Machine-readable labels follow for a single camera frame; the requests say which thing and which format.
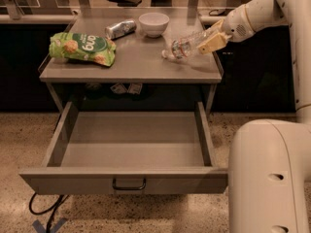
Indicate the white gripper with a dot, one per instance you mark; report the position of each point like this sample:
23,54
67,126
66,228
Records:
235,25

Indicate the clear plastic water bottle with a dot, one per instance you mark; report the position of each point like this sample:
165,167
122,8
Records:
186,47

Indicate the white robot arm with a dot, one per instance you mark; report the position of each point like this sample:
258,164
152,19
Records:
269,159

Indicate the grey metal counter table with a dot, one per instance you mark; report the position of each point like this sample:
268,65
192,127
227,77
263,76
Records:
138,57

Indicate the open grey drawer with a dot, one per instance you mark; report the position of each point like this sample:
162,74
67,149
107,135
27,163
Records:
172,151

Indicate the white ceramic bowl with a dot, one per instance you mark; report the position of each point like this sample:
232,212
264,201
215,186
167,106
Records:
153,24

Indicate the white paper label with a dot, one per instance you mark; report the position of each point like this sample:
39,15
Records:
135,88
118,88

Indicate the silver drink can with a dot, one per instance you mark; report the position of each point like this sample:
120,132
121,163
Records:
120,29

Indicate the black chair seat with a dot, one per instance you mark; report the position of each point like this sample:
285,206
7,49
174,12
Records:
127,3

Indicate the green chip bag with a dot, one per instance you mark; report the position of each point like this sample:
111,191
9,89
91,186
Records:
83,47

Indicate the black drawer handle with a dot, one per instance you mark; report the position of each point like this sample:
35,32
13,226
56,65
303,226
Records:
129,184

